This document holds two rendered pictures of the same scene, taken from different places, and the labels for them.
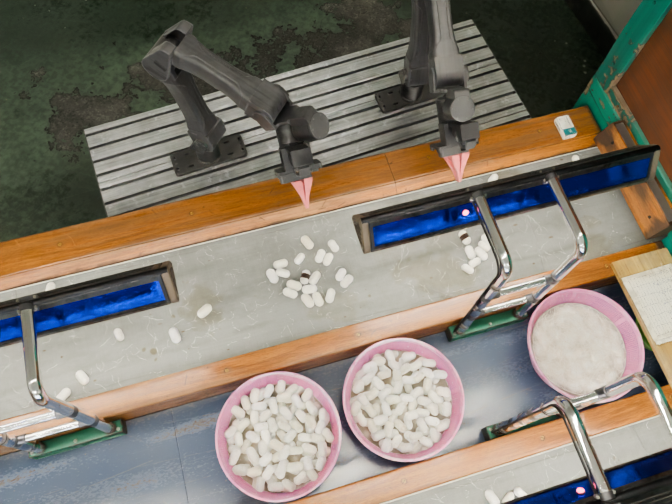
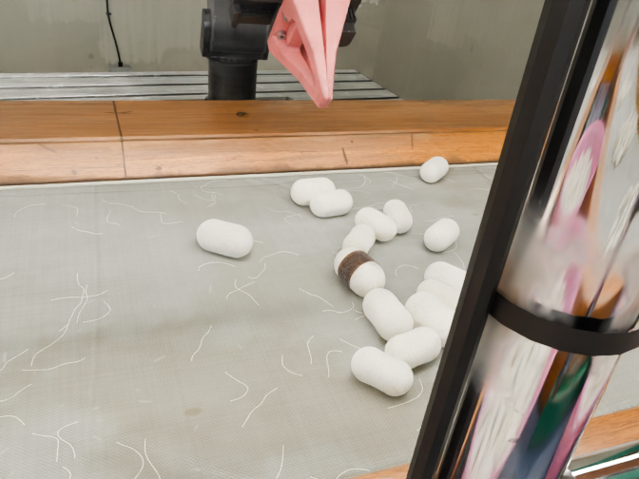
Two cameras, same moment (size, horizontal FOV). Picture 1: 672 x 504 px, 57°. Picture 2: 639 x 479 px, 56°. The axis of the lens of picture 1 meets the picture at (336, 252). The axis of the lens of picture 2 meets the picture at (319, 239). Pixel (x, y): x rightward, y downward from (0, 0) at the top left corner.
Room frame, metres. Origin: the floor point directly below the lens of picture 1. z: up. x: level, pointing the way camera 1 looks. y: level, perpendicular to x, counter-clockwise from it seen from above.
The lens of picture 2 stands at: (0.36, -0.27, 0.95)
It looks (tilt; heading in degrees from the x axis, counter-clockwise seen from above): 31 degrees down; 357
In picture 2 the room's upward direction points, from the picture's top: 8 degrees clockwise
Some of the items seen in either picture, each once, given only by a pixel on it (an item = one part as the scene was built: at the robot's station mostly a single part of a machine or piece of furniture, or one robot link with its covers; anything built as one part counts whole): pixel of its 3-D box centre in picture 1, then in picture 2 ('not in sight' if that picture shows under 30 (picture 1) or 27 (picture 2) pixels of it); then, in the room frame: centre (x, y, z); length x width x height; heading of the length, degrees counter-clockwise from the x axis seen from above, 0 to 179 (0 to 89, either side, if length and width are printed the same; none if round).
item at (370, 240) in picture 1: (510, 191); not in sight; (0.61, -0.33, 1.08); 0.62 x 0.08 x 0.07; 111
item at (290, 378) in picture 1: (279, 436); not in sight; (0.15, 0.08, 0.72); 0.27 x 0.27 x 0.10
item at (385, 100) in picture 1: (412, 86); (232, 85); (1.13, -0.17, 0.71); 0.20 x 0.07 x 0.08; 116
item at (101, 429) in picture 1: (36, 386); not in sight; (0.18, 0.55, 0.90); 0.20 x 0.19 x 0.45; 111
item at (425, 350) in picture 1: (400, 400); not in sight; (0.25, -0.18, 0.72); 0.27 x 0.27 x 0.10
